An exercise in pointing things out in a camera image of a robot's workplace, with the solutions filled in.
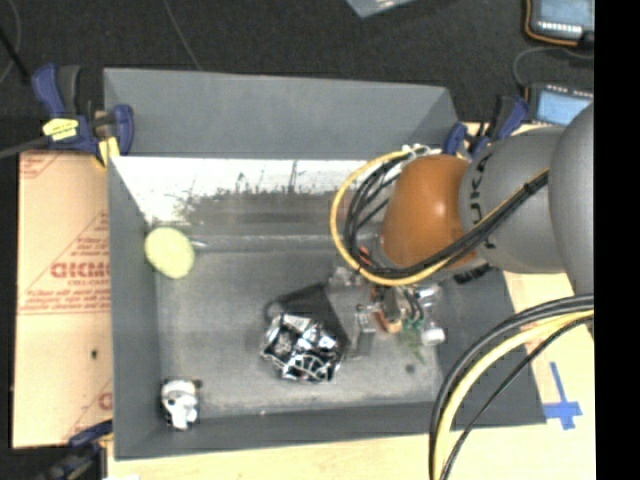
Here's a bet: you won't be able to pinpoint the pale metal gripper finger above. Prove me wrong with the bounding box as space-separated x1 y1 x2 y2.
354 307 377 359
327 266 363 322

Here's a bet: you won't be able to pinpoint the white and black small toy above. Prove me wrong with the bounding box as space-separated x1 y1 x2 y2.
159 378 202 432

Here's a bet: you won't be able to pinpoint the brown cardboard board red print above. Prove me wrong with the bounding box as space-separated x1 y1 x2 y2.
11 149 115 449

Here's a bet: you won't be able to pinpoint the black cylinder on white bracket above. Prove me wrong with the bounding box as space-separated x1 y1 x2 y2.
452 262 494 286

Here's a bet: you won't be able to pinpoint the black and white crumpled packet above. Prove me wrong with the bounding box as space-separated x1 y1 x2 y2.
258 312 346 384

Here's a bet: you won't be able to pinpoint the grey metal bin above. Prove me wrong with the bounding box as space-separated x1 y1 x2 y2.
102 67 547 460

